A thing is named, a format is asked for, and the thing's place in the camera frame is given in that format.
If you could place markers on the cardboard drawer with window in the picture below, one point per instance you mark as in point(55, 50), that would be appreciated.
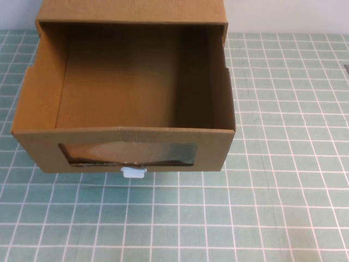
point(120, 95)

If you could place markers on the tall cardboard box sleeve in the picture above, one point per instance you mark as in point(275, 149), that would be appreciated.
point(131, 11)

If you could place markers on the green checked tablecloth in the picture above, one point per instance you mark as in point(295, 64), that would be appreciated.
point(245, 218)

